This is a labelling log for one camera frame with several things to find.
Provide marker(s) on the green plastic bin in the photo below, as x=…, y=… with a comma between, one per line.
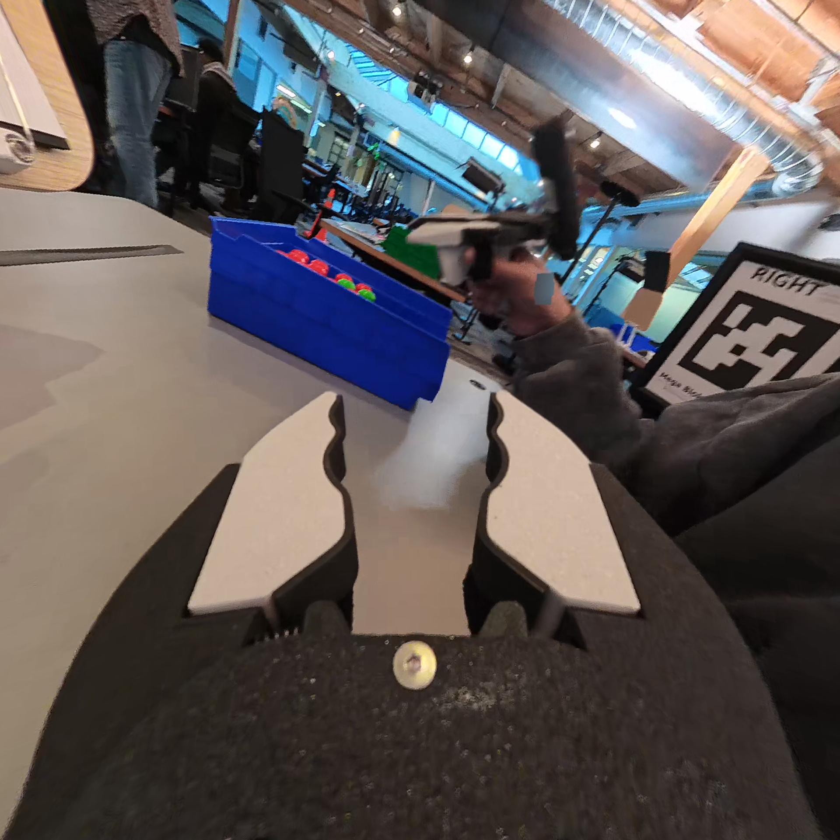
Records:
x=410, y=253

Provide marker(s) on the black white marker board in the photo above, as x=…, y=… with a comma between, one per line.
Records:
x=754, y=328

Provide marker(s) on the blue plastic bin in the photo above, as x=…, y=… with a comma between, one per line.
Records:
x=328, y=328

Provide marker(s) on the red two-stud block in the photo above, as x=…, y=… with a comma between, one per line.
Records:
x=302, y=257
x=346, y=279

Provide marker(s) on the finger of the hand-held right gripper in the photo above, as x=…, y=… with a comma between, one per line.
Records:
x=459, y=224
x=453, y=262

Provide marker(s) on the orange traffic cone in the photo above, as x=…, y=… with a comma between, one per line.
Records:
x=325, y=223

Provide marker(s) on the white instruction stand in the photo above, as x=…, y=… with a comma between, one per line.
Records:
x=65, y=98

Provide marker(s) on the wooden table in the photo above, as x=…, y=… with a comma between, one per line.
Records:
x=367, y=243

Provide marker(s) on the person's right forearm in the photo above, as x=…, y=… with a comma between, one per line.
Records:
x=590, y=407

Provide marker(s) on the grey desk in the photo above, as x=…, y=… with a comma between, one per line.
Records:
x=131, y=394

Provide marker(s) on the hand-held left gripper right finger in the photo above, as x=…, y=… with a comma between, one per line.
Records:
x=558, y=525

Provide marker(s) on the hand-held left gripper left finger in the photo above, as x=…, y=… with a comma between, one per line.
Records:
x=269, y=525

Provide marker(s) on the person's dark clothing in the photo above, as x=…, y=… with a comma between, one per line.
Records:
x=774, y=623

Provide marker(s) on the metal air duct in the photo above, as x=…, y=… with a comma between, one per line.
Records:
x=689, y=79

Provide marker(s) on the wooden post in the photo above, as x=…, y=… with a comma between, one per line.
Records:
x=722, y=197

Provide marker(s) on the printed instruction sheet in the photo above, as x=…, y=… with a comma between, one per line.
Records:
x=26, y=85

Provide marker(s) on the person's right hand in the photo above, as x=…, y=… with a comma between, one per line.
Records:
x=512, y=295

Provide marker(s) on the black office chair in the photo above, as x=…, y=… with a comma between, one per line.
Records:
x=282, y=164

